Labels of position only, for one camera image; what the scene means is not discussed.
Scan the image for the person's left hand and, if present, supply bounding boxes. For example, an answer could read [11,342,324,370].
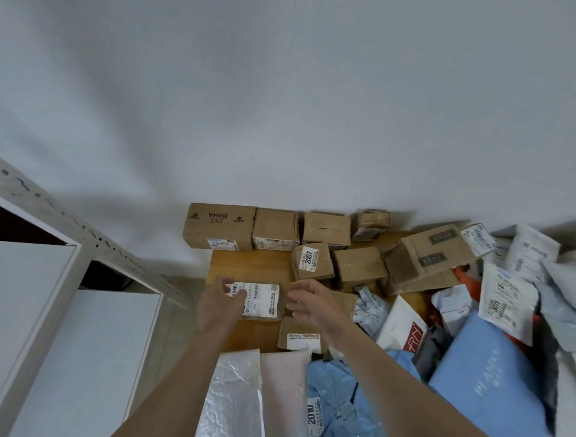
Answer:
[196,275,247,336]

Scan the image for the blue plastic mailer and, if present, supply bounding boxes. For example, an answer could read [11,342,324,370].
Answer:
[305,350,424,437]

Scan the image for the person's right hand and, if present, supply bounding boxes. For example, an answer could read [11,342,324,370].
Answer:
[286,279,350,343]

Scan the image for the INS BAHA cardboard box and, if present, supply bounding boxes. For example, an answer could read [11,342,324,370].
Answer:
[182,202,257,252]

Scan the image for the tall brown box double label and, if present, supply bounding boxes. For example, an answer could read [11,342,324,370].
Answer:
[251,208,301,252]

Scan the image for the stack of cardboard boxes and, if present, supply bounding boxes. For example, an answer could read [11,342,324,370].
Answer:
[277,210,496,354]

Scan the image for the white metal shelf rack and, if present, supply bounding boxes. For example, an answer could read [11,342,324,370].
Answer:
[0,157,192,437]

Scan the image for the smooth light blue mailer package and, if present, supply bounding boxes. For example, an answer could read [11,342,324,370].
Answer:
[427,310,552,437]

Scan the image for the brown box large label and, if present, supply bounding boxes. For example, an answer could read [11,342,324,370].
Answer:
[227,281,283,321]

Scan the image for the cream mailer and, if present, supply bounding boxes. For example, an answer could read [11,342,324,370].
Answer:
[260,350,312,437]

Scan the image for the white bubble mailer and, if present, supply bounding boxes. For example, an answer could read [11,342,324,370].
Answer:
[194,349,264,437]

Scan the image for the person's right forearm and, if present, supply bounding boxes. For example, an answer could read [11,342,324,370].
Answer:
[328,322,487,437]

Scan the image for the person's left forearm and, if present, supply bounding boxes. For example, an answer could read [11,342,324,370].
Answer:
[112,328,235,437]

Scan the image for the pile of white mailers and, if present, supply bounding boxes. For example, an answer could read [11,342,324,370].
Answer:
[353,223,576,437]

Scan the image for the wooden table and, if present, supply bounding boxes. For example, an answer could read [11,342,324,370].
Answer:
[205,232,455,354]

